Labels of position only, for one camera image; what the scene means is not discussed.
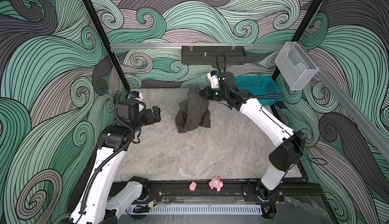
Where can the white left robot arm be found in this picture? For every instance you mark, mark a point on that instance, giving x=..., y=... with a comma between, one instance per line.
x=95, y=206

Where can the black wall shelf tray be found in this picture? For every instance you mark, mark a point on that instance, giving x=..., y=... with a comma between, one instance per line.
x=208, y=55

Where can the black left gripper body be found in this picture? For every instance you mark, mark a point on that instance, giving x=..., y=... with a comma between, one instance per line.
x=146, y=118

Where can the pink plush pig toy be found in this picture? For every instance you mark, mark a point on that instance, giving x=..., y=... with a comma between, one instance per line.
x=216, y=183

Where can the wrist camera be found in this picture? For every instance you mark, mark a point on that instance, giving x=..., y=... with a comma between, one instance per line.
x=214, y=80
x=135, y=95

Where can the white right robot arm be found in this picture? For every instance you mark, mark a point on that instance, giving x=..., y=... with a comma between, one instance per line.
x=249, y=95

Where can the white slotted cable duct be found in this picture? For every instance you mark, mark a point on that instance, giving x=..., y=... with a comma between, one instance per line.
x=200, y=209

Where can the small pink toy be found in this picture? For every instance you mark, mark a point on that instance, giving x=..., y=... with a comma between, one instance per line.
x=192, y=186

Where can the aluminium wall rail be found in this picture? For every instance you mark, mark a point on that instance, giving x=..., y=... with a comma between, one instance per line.
x=116, y=46

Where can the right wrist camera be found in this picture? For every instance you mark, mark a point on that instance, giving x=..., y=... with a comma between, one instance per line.
x=214, y=80

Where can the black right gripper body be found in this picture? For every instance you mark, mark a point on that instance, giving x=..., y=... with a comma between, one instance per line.
x=216, y=94

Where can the dark grey pinstripe shirt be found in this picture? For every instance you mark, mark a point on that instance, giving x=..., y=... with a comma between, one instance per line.
x=193, y=112

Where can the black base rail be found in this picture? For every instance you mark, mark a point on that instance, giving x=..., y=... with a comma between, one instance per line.
x=249, y=190

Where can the clear plastic wall bin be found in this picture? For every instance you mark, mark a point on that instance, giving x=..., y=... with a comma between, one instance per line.
x=296, y=65

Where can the teal plastic basket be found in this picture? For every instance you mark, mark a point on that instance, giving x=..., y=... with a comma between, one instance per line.
x=260, y=85

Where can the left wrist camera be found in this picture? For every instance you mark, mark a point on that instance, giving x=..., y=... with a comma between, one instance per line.
x=135, y=95

